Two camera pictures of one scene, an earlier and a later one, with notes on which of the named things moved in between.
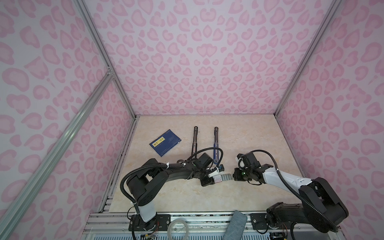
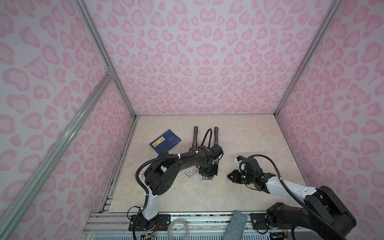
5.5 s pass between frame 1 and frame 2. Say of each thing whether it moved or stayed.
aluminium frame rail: stayed
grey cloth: stayed
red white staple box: moved
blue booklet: stayed
